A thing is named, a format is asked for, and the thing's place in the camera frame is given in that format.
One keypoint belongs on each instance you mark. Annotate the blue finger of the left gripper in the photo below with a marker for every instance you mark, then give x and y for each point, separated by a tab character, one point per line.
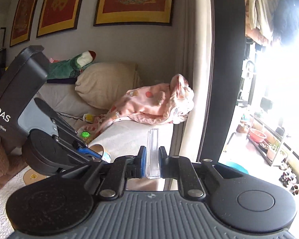
87	151

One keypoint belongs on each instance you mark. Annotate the green plush toy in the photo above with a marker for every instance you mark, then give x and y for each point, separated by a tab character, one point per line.
71	68

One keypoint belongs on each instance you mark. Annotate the middle red framed picture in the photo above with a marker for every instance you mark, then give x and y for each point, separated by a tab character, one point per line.
58	16

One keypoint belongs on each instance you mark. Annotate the clear plastic tube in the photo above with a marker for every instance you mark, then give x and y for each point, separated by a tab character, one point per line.
152	155

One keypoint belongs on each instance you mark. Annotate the red gold framed picture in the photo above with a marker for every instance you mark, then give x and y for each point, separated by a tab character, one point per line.
133	12

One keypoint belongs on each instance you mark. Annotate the pink patterned blanket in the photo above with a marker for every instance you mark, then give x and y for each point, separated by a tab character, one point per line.
153	105

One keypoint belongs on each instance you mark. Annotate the hand in brown knit glove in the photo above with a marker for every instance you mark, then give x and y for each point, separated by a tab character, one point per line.
10	165

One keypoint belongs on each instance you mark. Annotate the green cap corn bottle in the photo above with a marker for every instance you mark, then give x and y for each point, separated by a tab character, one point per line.
86	137

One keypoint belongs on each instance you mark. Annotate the white lace tablecloth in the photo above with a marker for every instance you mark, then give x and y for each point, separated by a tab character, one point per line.
25	177

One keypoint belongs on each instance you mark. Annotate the left red framed picture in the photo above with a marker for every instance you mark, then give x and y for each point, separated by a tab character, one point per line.
22	22

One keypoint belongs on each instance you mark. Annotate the tape roll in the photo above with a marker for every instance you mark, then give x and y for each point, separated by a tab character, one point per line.
98	151

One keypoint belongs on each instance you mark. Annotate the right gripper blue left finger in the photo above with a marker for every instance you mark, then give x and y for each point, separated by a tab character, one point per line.
140	162

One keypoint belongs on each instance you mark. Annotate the beige sofa cover cloth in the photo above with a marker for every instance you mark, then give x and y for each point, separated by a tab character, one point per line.
126	137

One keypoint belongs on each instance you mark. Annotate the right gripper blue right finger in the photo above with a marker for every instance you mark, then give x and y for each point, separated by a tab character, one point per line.
163	162

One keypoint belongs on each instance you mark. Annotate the beige pillow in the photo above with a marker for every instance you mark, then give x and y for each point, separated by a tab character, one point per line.
102	84

